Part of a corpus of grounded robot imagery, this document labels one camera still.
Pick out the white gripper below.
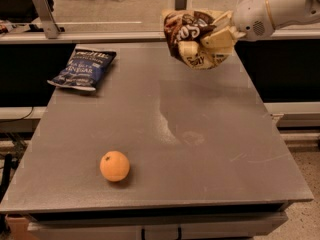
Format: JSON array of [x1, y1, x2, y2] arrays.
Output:
[[200, 0, 275, 62]]

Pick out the brown cream chip bag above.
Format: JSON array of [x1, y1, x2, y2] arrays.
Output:
[[162, 10, 228, 70]]

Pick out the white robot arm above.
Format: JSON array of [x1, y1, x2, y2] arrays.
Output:
[[201, 0, 320, 54]]

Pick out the blue vinegar chip bag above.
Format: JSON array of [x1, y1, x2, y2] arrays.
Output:
[[48, 48, 117, 92]]

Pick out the orange fruit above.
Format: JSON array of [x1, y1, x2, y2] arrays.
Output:
[[99, 151, 130, 182]]

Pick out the grey cabinet under table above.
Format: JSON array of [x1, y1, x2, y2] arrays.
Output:
[[27, 203, 288, 240]]

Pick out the middle metal bracket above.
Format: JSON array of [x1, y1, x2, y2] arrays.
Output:
[[175, 0, 187, 10]]

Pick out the metal bracket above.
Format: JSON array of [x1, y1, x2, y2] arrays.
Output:
[[32, 0, 60, 39], [175, 0, 187, 10]]

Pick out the left metal bracket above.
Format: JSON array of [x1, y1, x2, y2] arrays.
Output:
[[32, 0, 60, 39]]

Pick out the metal rail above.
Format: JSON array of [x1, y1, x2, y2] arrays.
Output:
[[0, 29, 320, 44]]

